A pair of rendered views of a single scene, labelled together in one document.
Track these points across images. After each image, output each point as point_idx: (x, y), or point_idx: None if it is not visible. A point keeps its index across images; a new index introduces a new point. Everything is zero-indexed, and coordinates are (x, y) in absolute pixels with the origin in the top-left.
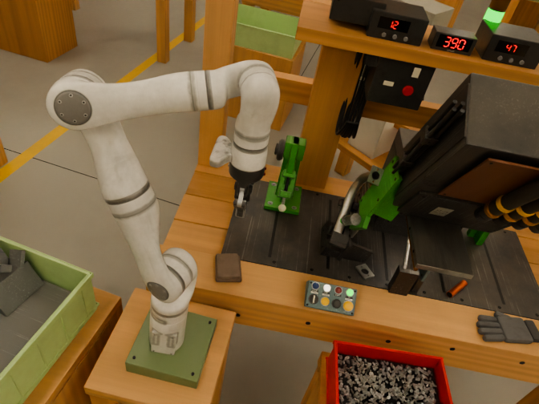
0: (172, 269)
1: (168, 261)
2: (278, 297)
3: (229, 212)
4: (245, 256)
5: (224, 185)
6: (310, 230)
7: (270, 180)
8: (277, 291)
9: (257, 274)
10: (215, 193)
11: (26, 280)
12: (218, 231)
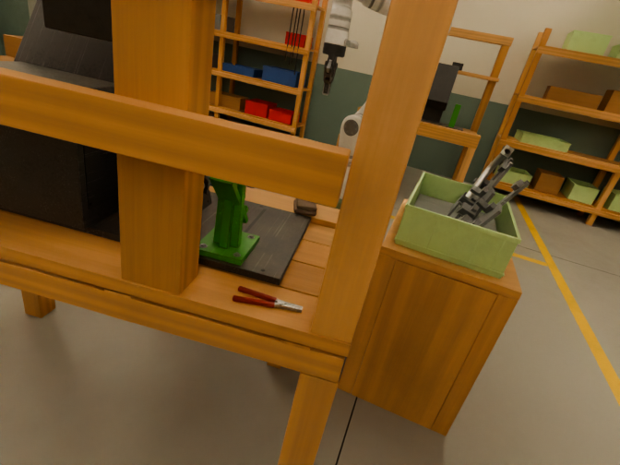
0: (356, 113)
1: (360, 114)
2: (264, 192)
3: (300, 252)
4: (288, 212)
5: (307, 281)
6: (208, 217)
7: (239, 260)
8: (265, 195)
9: (279, 203)
10: (319, 273)
11: None
12: (313, 239)
